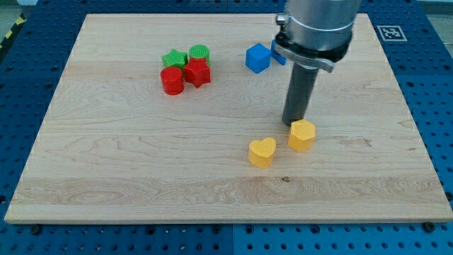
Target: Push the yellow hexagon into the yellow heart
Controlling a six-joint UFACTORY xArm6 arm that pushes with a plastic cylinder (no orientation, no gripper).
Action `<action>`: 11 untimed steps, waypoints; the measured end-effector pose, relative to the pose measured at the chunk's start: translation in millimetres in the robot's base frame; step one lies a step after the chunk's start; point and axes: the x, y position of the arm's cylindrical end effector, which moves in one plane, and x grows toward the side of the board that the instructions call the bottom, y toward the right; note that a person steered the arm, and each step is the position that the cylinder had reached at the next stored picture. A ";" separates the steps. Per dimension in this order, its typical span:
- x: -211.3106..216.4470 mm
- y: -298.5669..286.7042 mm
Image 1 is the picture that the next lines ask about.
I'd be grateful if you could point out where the green star block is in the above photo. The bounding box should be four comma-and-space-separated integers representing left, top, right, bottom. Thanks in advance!
161, 49, 188, 69

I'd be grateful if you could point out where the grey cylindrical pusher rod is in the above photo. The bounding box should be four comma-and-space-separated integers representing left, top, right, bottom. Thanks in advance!
282, 64, 319, 126

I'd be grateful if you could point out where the red cylinder block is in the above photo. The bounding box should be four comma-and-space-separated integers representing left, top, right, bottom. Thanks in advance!
161, 67, 185, 96

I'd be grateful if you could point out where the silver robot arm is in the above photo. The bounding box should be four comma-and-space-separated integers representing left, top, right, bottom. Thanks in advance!
275, 0, 361, 73

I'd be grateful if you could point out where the blue cube block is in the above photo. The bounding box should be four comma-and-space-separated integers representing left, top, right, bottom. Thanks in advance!
245, 43, 271, 74

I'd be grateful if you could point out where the wooden board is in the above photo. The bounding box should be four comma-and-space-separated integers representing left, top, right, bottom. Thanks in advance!
5, 13, 452, 225

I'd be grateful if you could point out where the red star block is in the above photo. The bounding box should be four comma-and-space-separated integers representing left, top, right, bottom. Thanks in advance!
184, 57, 211, 88

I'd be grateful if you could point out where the blue block behind arm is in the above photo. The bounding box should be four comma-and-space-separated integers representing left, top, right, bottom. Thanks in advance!
270, 40, 287, 65

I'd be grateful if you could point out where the yellow heart block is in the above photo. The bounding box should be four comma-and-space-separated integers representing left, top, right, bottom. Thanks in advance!
248, 137, 277, 169

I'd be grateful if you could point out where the white fiducial marker tag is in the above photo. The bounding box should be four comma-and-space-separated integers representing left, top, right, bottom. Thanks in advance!
377, 25, 407, 42

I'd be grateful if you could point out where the green cylinder block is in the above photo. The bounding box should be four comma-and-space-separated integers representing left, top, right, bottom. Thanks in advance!
188, 44, 210, 66

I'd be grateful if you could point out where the yellow hexagon block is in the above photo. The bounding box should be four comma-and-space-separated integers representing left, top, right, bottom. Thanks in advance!
287, 120, 316, 152

